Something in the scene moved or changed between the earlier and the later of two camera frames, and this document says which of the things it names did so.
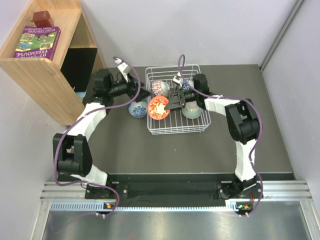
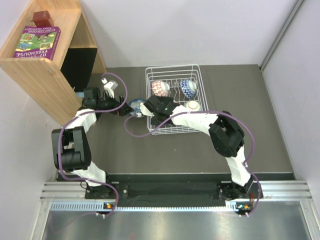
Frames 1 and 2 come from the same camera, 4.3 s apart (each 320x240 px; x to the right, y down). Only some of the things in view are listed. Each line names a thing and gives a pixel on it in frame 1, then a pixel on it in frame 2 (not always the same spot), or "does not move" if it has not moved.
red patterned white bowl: (160, 88) does not move
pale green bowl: (191, 110) does not move
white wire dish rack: (173, 108) does not move
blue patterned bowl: (185, 86) does not move
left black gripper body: (122, 87) to (109, 103)
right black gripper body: (190, 95) to (166, 101)
